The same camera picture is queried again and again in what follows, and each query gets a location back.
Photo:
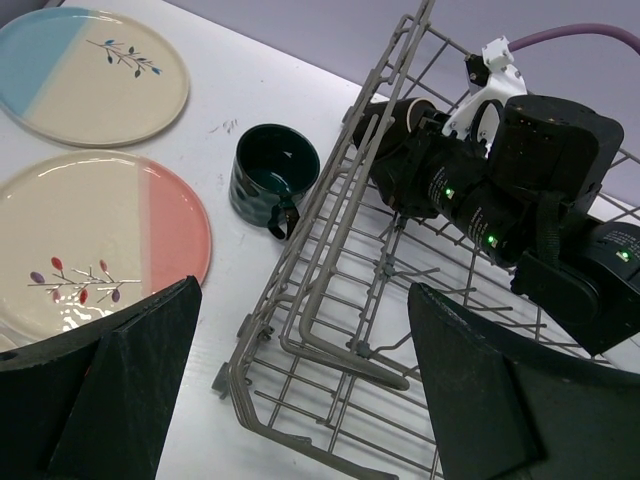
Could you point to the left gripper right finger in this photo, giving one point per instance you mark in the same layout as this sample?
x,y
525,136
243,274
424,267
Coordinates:
x,y
503,406

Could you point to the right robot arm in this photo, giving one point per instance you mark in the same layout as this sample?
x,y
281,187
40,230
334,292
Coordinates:
x,y
520,186

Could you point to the blue and cream plate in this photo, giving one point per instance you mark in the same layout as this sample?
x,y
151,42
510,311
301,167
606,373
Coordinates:
x,y
90,78

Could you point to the pink and cream plate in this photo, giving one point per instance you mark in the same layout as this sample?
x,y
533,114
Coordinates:
x,y
88,233

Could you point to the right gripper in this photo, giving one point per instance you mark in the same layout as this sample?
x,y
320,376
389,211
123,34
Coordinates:
x,y
423,174

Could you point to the dark green mug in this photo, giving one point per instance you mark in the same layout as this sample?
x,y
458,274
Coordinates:
x,y
274,168

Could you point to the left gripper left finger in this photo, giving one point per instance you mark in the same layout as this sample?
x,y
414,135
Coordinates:
x,y
96,402

